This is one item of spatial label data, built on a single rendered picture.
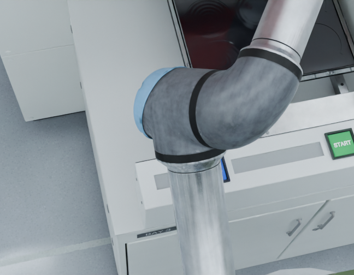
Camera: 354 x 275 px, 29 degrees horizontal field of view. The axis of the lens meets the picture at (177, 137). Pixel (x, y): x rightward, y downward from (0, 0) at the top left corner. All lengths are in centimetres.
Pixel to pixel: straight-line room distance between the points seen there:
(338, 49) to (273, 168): 35
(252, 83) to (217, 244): 29
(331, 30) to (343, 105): 17
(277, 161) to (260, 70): 41
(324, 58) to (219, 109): 60
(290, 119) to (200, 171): 45
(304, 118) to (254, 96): 53
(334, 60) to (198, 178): 57
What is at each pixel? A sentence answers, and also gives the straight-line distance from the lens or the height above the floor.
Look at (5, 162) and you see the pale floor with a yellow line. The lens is 236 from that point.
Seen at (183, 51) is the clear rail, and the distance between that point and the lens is 146.
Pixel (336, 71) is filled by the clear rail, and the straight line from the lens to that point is 150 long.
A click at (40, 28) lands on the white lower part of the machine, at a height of 63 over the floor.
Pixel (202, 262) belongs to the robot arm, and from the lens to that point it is 111.
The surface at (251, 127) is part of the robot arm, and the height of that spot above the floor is 131.
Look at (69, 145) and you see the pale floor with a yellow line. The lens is 235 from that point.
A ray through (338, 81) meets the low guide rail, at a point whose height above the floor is 85.
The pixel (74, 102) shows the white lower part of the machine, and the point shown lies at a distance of 224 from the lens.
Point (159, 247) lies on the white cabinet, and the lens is 158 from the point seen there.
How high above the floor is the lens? 217
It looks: 68 degrees down
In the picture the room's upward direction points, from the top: 8 degrees clockwise
